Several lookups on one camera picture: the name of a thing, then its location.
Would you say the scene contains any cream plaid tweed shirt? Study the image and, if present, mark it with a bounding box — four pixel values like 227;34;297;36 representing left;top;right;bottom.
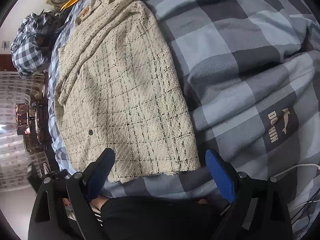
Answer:
54;0;200;183

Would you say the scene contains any dark wooden desk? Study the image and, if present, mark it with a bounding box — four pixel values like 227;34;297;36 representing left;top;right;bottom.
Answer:
23;73;52;154

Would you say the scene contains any computer monitor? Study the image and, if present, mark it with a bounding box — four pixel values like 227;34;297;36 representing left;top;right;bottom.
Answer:
16;103;30;135

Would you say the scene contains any patterned curtain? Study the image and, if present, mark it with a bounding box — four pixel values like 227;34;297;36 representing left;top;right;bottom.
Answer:
1;72;31;192

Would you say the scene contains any bundled blue checkered quilt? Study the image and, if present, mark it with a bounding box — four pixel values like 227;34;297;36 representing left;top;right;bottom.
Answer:
10;11;65;79

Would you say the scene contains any white charging cable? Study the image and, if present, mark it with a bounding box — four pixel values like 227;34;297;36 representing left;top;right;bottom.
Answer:
269;162;320;183

